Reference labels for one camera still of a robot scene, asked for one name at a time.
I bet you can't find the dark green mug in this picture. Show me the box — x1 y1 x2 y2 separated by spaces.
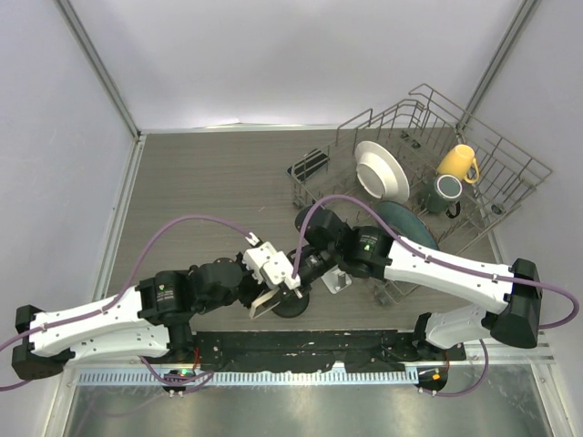
418 175 463 219

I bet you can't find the blue ceramic plate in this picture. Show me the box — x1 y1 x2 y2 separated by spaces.
373 201 439 250

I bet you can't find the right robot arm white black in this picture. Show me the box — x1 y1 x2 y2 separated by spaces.
294 207 542 360

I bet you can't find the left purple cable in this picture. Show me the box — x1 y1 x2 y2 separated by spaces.
0 214 261 392

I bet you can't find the purple cable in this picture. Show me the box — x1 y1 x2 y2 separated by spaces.
291 194 578 329
0 214 261 392

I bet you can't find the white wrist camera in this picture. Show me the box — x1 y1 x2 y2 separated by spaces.
243 242 288 290
273 258 303 298

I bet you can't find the white plate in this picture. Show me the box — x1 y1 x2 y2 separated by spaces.
354 140 410 204

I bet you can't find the yellow mug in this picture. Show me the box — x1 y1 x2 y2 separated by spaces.
436 144 480 184

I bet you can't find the black round phone stand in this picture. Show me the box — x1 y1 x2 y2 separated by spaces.
272 294 310 319

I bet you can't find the grey wire dish rack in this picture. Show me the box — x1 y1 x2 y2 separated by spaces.
286 83 553 307

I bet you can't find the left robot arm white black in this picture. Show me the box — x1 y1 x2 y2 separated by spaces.
11 248 299 381

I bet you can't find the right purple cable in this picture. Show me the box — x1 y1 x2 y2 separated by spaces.
291 194 578 329

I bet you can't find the white cased smartphone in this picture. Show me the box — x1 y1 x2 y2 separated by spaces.
249 289 281 320

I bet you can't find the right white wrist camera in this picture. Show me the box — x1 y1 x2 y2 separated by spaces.
273 258 303 298

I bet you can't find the slotted cable duct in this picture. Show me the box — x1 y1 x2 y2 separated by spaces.
77 367 418 387

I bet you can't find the silver phone stand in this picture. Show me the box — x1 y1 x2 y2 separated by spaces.
322 268 353 294

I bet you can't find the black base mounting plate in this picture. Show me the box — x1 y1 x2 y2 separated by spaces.
194 330 466 373

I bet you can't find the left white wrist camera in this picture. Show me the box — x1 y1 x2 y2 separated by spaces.
243 242 288 290

